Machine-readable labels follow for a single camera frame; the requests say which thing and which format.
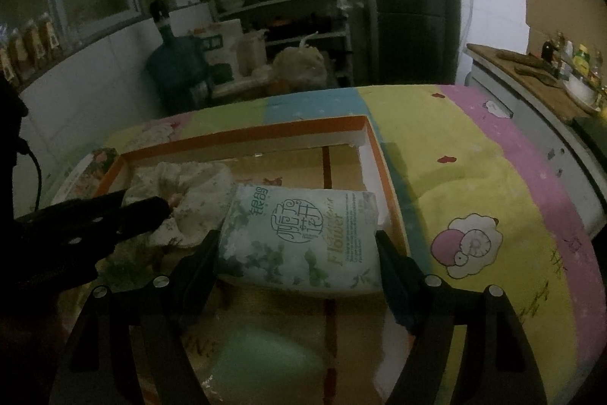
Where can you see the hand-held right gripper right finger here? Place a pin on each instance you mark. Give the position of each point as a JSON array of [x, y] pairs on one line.
[[393, 277]]

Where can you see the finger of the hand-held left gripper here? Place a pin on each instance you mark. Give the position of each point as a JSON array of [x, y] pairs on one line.
[[142, 215], [71, 210]]

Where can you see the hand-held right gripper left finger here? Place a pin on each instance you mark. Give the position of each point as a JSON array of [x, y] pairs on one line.
[[199, 272]]

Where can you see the cream floral cloth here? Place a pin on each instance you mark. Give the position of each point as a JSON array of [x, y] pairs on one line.
[[199, 196]]

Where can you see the floral green tissue pack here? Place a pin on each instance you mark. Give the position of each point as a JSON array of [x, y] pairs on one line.
[[294, 243]]

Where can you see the light green soft pad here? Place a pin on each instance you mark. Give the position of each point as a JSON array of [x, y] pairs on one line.
[[265, 367]]

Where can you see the orange rimmed cardboard box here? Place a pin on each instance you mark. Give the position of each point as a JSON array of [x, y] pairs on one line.
[[341, 167]]

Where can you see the blue water jug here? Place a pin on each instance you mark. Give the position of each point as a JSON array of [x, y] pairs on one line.
[[178, 63]]

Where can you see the white cardboard box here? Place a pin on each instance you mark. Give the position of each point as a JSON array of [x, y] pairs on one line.
[[223, 42]]

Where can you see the translucent plastic container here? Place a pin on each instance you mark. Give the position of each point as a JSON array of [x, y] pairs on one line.
[[250, 52]]

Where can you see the black water jug pump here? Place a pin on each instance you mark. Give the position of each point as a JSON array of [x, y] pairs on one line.
[[160, 13]]

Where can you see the large plastic bag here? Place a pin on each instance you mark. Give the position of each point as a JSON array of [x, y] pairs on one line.
[[301, 63]]

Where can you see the white ceramic bowl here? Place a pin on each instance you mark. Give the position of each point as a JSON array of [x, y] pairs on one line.
[[231, 2]]

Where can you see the brown oblong utensil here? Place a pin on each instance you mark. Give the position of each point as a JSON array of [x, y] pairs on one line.
[[519, 56], [536, 74]]

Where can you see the black cooktop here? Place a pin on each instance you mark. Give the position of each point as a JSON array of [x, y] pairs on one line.
[[593, 127]]

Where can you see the dark refrigerator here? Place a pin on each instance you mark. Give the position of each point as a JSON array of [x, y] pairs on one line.
[[408, 6]]

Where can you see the dark sauce bottle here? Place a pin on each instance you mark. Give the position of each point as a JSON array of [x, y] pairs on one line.
[[547, 50]]

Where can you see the clear glass bottle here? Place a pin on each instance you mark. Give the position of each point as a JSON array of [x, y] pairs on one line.
[[562, 52]]

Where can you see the yellow label bottle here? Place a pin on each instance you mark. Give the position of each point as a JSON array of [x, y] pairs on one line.
[[581, 61]]

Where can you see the amber condiment bottle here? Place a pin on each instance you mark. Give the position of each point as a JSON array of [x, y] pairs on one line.
[[598, 63]]

